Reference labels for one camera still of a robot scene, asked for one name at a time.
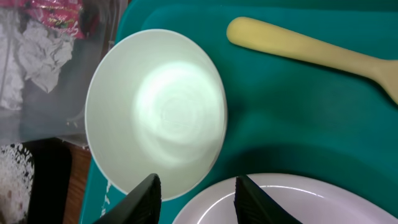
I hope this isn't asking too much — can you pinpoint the cream green bowl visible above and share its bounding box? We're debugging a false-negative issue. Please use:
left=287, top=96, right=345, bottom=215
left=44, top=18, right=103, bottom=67
left=85, top=29, right=228, bottom=201

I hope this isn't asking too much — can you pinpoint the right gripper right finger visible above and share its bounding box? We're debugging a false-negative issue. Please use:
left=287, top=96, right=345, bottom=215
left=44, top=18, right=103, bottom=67
left=234, top=175, right=301, bottom=224

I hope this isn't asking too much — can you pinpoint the large white plate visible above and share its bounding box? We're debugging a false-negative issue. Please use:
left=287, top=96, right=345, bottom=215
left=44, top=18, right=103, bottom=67
left=174, top=174, right=397, bottom=224

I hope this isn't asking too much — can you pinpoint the spilled white rice pile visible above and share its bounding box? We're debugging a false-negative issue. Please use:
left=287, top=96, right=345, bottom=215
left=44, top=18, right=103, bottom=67
left=1, top=143, right=34, bottom=223

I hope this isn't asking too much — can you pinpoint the red snack wrapper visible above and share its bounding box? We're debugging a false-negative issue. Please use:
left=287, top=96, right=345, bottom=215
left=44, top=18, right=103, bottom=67
left=1, top=0, right=86, bottom=39

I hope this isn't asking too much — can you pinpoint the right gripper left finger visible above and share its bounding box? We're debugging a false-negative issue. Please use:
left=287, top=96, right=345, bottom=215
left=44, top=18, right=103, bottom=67
left=94, top=174, right=162, bottom=224

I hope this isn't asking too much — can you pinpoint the clear plastic bin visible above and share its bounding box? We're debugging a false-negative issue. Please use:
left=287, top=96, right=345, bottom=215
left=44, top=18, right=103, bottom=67
left=1, top=0, right=127, bottom=144

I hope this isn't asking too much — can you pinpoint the black waste tray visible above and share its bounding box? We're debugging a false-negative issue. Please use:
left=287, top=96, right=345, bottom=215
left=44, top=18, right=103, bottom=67
left=21, top=138, right=72, bottom=223

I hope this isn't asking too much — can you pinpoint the yellow plastic spoon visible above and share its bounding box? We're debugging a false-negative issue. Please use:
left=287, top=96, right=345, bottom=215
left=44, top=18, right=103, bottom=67
left=226, top=17, right=397, bottom=101

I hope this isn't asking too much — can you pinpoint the white napkin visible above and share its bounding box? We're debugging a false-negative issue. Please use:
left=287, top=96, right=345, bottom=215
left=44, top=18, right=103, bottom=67
left=1, top=8, right=75, bottom=111

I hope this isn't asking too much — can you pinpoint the teal plastic tray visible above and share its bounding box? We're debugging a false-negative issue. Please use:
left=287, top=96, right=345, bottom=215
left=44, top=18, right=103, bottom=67
left=78, top=0, right=398, bottom=224

